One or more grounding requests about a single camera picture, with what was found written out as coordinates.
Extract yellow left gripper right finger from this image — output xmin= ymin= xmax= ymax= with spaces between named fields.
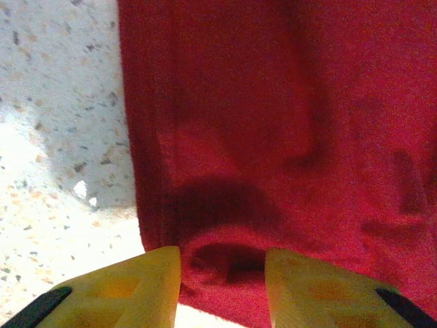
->
xmin=264 ymin=247 xmax=437 ymax=328

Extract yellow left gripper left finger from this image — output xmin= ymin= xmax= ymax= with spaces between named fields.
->
xmin=0 ymin=245 xmax=182 ymax=328

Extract red t-shirt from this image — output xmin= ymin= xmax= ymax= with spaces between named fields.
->
xmin=115 ymin=0 xmax=437 ymax=328

